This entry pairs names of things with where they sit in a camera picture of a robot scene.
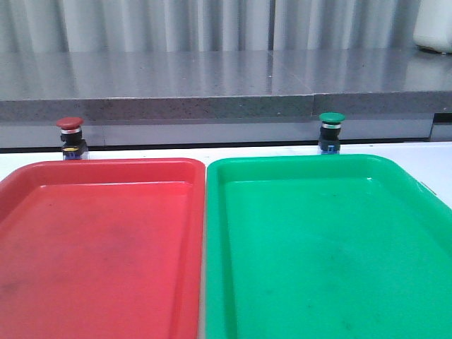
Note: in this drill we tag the green plastic tray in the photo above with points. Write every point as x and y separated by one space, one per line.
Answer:
325 246

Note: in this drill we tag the grey stone counter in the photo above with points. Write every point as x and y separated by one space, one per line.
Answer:
131 99

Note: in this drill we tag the green mushroom push button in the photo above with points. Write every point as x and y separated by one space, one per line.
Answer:
329 143

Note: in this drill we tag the red plastic tray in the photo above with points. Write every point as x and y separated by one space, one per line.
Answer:
102 249

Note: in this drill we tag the red mushroom push button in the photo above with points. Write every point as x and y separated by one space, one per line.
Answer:
74 145

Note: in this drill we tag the white container on counter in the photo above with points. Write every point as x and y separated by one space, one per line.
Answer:
433 26

